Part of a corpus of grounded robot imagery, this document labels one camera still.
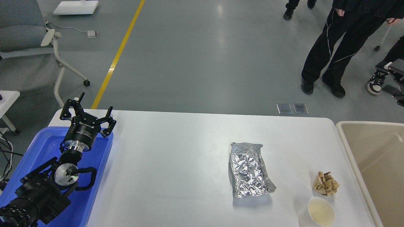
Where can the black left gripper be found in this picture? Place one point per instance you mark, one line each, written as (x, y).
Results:
(81, 130)

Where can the white paper cup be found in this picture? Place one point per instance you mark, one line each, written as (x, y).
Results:
(317, 213)

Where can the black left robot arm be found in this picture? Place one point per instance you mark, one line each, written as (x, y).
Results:
(44, 191)

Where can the white side table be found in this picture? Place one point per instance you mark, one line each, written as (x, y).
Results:
(8, 97)

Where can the grey office chair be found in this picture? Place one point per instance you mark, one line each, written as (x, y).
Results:
(23, 28)

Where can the crumpled aluminium foil bag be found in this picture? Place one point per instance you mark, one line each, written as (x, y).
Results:
(249, 171)

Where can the left metal floor plate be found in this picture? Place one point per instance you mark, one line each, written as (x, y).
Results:
(284, 109)

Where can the metal floor plate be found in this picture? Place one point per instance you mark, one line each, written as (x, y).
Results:
(301, 109)
(284, 109)

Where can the right metal floor plate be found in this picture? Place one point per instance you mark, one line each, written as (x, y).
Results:
(301, 109)

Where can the crumpled brown paper ball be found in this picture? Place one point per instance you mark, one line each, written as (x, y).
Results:
(325, 184)

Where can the person in black clothes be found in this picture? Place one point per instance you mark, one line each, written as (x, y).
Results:
(348, 26)

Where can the beige plastic bin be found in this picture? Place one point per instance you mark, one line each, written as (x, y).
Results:
(376, 153)

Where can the person with black-white sneaker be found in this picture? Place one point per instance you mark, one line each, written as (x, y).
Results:
(374, 84)

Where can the white power adapter with cable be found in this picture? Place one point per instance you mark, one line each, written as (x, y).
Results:
(89, 33)

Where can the white flat base plate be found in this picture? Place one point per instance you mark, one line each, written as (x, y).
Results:
(77, 7)

